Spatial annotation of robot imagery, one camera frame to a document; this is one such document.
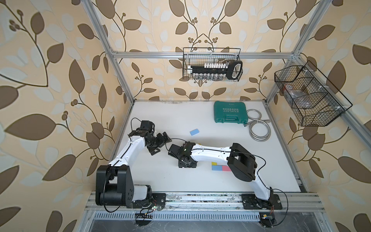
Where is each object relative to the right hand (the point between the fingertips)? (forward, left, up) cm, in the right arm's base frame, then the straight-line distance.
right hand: (184, 164), depth 88 cm
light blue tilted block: (+23, -7, 0) cm, 24 cm away
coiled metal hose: (+23, -54, +1) cm, 59 cm away
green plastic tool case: (+37, -33, +5) cm, 50 cm away
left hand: (+10, +12, +11) cm, 19 cm away
